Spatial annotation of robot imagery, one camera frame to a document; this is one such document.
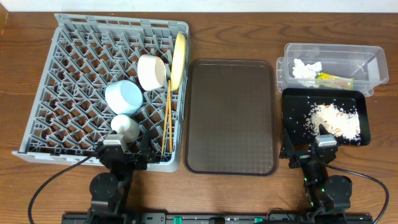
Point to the wooden chopstick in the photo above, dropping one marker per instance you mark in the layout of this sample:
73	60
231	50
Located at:
170	117
167	116

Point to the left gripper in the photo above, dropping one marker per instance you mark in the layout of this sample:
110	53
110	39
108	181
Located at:
126	158

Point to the brown serving tray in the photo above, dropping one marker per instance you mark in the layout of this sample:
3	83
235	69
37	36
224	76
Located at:
232	121

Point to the white pink bowl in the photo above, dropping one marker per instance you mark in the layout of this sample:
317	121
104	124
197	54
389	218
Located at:
151	72

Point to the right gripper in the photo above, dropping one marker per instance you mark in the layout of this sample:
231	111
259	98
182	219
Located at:
304	156

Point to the grey dishwasher rack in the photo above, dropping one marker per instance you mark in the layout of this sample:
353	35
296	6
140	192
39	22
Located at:
69	115

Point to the clear plastic bin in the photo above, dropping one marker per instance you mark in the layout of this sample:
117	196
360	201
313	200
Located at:
366	64

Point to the blue bowl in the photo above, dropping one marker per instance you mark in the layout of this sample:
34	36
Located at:
123	97

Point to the black waste tray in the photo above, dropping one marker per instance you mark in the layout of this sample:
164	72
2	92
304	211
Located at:
297	101

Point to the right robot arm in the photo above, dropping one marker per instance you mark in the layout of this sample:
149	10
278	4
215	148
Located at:
329	195

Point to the white cup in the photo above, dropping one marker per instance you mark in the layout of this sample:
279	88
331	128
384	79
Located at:
126	126

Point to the food scraps pile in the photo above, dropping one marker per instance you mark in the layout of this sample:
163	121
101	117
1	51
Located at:
338	122

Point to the white tissue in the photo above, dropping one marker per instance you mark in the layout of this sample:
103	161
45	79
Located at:
306	73

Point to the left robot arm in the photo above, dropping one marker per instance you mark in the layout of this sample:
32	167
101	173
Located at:
109	190

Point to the yellow plate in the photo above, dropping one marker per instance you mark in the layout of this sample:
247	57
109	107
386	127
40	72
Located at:
178	61

